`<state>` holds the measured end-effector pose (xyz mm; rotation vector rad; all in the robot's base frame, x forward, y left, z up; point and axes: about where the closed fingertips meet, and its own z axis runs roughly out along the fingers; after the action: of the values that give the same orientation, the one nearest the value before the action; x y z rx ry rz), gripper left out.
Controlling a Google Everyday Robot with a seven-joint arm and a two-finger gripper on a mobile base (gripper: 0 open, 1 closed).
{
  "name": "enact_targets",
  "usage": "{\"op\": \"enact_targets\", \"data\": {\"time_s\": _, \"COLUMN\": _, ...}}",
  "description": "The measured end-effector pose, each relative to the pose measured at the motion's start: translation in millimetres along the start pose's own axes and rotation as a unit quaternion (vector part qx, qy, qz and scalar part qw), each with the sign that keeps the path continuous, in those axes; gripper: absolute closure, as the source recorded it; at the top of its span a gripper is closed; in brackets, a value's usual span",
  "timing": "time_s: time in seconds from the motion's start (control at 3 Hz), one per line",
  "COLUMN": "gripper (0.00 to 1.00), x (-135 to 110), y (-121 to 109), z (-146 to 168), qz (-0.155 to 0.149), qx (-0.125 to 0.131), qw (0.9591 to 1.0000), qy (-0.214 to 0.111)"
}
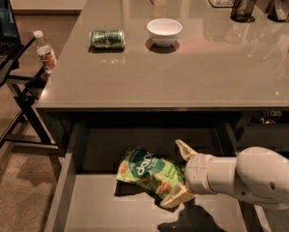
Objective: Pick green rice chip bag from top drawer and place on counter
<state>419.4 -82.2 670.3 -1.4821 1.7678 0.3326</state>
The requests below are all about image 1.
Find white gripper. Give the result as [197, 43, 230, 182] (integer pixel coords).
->
[160, 139, 214, 209]

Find green rice chip bag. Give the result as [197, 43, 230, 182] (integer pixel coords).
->
[116, 147, 185, 199]

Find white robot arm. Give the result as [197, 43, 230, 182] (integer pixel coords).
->
[160, 139, 289, 210]

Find open grey top drawer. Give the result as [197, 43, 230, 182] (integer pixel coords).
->
[44, 123, 273, 232]

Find grey counter cabinet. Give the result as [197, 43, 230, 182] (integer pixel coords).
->
[38, 0, 289, 150]

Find dark lower cabinet drawers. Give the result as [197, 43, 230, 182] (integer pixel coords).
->
[236, 110, 289, 159]

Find white bowl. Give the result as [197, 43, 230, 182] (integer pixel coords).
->
[147, 18, 183, 47]

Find green soda can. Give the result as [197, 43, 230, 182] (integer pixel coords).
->
[89, 30, 125, 49]

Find black side table stand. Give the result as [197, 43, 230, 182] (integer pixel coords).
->
[0, 33, 55, 150]

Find black mesh cup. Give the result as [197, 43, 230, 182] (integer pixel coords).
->
[268, 0, 289, 22]
[230, 0, 257, 22]

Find clear plastic water bottle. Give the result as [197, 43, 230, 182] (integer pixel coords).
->
[33, 30, 57, 74]

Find black laptop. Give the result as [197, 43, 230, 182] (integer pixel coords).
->
[0, 0, 22, 70]

